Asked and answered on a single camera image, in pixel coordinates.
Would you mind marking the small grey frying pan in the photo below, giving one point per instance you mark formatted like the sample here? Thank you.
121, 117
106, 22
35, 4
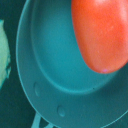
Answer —
56, 80

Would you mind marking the red toy tomato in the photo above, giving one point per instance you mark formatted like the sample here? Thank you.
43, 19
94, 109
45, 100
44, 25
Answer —
101, 30

